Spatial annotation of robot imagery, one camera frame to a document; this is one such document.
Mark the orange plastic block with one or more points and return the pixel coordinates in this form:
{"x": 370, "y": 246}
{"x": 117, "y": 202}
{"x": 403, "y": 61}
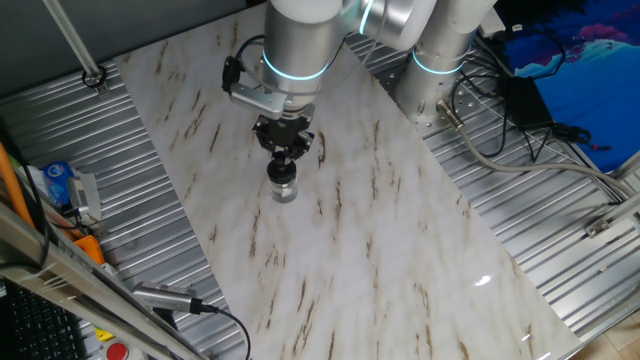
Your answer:
{"x": 90, "y": 248}

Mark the black knobbed jar lid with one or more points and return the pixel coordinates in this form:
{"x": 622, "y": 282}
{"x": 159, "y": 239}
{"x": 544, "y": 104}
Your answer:
{"x": 281, "y": 172}

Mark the black keyboard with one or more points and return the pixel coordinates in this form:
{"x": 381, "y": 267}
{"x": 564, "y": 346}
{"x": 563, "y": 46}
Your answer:
{"x": 40, "y": 330}

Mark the aluminium frame beam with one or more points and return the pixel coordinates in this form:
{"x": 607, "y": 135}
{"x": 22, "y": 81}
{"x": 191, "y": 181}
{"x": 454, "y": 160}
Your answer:
{"x": 50, "y": 272}

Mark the aluminium rail with bracket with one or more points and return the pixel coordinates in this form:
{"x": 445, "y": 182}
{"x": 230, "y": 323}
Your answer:
{"x": 620, "y": 212}

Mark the white marble pattern board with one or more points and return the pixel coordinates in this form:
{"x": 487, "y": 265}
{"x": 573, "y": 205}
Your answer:
{"x": 350, "y": 250}

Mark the small silver camera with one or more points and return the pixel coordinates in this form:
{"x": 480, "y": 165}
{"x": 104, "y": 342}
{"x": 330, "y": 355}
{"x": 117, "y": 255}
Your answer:
{"x": 82, "y": 192}

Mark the red emergency button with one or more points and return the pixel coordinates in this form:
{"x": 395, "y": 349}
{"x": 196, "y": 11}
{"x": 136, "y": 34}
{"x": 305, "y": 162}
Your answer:
{"x": 117, "y": 351}

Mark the orange tube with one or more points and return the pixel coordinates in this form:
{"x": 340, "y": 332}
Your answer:
{"x": 10, "y": 182}

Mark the slanted aluminium pole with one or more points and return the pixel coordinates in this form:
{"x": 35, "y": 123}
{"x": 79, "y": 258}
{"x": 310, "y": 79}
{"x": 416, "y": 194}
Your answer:
{"x": 70, "y": 35}

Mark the black power adapter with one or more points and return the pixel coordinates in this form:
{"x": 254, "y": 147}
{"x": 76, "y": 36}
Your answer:
{"x": 525, "y": 102}

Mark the silver finned camera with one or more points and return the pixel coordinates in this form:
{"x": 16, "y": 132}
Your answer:
{"x": 160, "y": 296}

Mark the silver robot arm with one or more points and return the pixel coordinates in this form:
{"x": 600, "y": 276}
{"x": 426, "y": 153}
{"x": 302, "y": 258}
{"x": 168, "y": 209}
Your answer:
{"x": 295, "y": 45}

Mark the blue printed poster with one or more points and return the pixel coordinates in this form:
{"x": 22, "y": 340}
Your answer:
{"x": 600, "y": 85}

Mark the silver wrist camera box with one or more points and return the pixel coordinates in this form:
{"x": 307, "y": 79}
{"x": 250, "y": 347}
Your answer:
{"x": 260, "y": 100}

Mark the blue tissue pack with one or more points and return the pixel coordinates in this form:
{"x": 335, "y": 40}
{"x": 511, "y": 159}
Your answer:
{"x": 55, "y": 182}

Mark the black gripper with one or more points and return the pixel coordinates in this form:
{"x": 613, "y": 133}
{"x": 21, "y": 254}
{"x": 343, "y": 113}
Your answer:
{"x": 287, "y": 132}

